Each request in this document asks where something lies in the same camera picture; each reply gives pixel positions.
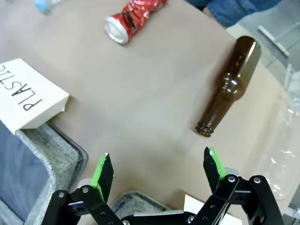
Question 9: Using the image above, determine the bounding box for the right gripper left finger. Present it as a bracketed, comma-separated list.
[42, 152, 123, 225]

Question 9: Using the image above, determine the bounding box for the person in denim shirt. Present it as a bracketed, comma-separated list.
[184, 0, 282, 28]

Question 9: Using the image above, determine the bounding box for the white PLASTIC label card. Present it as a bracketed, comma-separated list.
[0, 58, 70, 130]

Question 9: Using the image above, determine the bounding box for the clear plastic water bottle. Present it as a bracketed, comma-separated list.
[34, 0, 64, 13]

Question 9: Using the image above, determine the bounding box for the grey metal bar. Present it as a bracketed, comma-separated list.
[257, 24, 290, 58]

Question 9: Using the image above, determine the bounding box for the white CAN label card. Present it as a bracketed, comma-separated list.
[183, 194, 242, 225]

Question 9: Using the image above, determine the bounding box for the brown glass bottle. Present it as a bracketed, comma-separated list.
[195, 35, 262, 138]

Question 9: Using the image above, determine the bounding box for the crushed red soda can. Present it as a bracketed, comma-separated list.
[104, 0, 169, 45]

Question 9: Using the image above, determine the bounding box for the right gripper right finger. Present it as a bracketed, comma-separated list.
[187, 147, 285, 225]

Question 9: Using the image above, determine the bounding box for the grey felt basket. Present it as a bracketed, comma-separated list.
[0, 121, 89, 225]
[110, 190, 175, 221]

